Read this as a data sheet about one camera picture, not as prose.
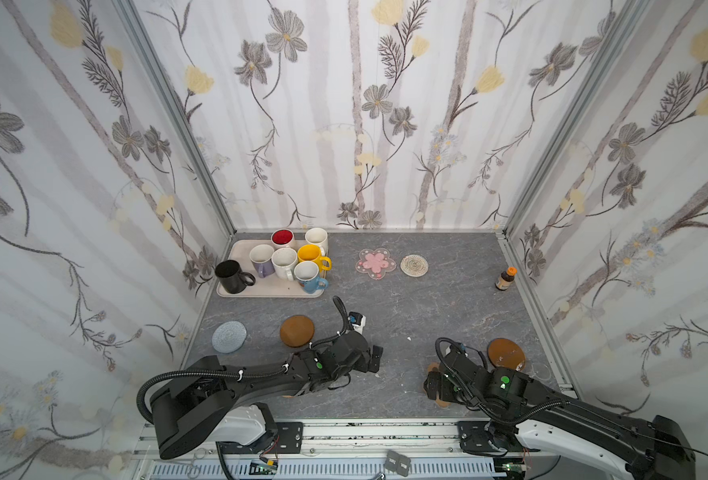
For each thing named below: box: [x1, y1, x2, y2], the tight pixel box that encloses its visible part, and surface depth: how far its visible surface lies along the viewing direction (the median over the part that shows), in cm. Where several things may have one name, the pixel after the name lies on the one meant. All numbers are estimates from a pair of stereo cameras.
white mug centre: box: [271, 247, 298, 281], surface depth 103 cm
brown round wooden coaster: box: [280, 315, 315, 348], surface depth 95 cm
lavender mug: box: [249, 244, 275, 278], surface depth 104 cm
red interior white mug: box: [270, 228, 295, 250], surface depth 110 cm
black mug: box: [214, 260, 256, 294], surface depth 102 cm
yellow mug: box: [298, 244, 333, 272], surface depth 106 cm
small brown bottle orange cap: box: [495, 266, 518, 291], surface depth 101 cm
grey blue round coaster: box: [212, 321, 247, 354], surface depth 93 cm
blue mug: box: [298, 276, 329, 294], surface depth 100 cm
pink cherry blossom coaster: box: [355, 248, 396, 280], surface depth 113 cm
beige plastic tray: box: [217, 239, 326, 299], surface depth 104 cm
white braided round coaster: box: [400, 254, 429, 277], surface depth 113 cm
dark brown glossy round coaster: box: [487, 338, 526, 372], surface depth 90 cm
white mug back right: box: [305, 227, 329, 257], surface depth 110 cm
